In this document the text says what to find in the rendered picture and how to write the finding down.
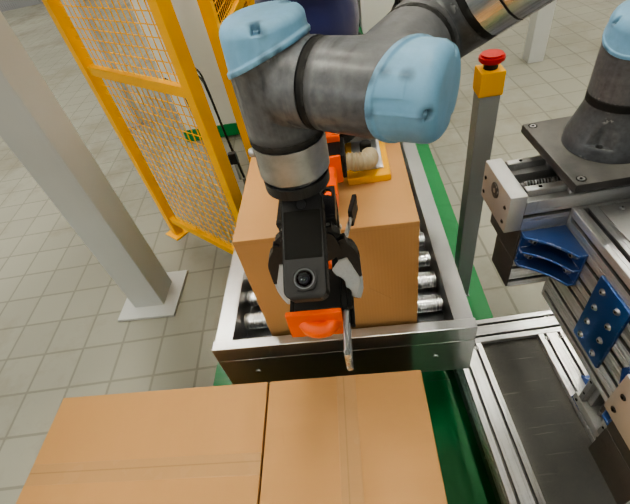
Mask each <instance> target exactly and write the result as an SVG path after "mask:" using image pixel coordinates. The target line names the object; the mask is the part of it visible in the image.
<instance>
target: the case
mask: <svg viewBox="0 0 630 504"><path fill-rule="evenodd" d="M385 147H386V152H387V157H388V162H389V166H390V171H391V180H386V181H378V182H371V183H363V184H355V185H349V184H348V177H346V178H344V177H343V178H344V182H339V183H338V190H339V221H340V224H341V225H342V229H341V234H342V233H344V232H345V228H346V224H347V221H348V208H349V204H350V200H351V196H352V194H356V196H357V205H358V211H357V215H356V219H355V223H354V226H351V228H350V232H349V236H348V238H350V239H352V240H353V241H354V242H355V244H356V246H357V248H358V250H359V254H360V262H361V269H362V277H363V286H364V289H363V293H362V296H361V298H355V297H354V309H355V323H356V327H355V328H352V327H351V329H358V328H369V327H379V326H390V325H401V324H412V323H417V312H418V272H419V232H420V220H419V216H418V212H417V208H416V205H415V201H414V197H413V193H412V189H411V185H410V181H409V177H408V173H407V170H406V166H405V162H404V158H403V154H402V150H401V146H400V142H398V143H385ZM278 203H279V200H278V199H275V198H273V197H272V196H270V195H269V194H268V192H267V190H266V187H265V184H264V180H263V179H262V177H261V175H260V172H259V169H258V165H257V161H256V157H251V161H250V165H249V170H248V174H247V178H246V183H245V187H244V192H243V196H242V201H241V205H240V209H239V214H238V218H237V223H236V227H235V232H234V236H233V240H232V243H233V245H234V248H235V250H236V252H237V255H238V257H239V259H240V262H241V264H242V267H243V269H244V271H245V274H246V276H247V278H248V281H249V283H250V285H251V288H252V290H253V292H254V295H255V297H256V299H257V302H258V304H259V306H260V309H261V311H262V313H263V316H264V318H265V320H266V323H267V325H268V327H269V330H270V332H271V334H272V336H282V335H291V332H290V329H289V327H288V324H287V321H286V318H285V313H286V312H290V304H287V303H286V302H285V301H284V300H283V298H282V297H281V296H280V294H279V293H278V291H277V289H276V286H275V284H274V283H273V280H272V278H271V275H270V272H269V269H268V260H269V253H270V249H271V248H272V246H273V241H275V236H276V234H277V233H278V232H279V229H278V228H277V226H276V220H277V212H278Z"/></svg>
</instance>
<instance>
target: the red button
mask: <svg viewBox="0 0 630 504"><path fill-rule="evenodd" d="M505 58H506V53H505V52H504V51H503V50H500V49H488V50H485V51H483V52H482V53H481V54H479V57H478V61H479V62H480V63H481V64H483V69H484V70H487V71H493V70H496V69H497V68H498V64H500V63H502V62H503V61H504V60H505Z"/></svg>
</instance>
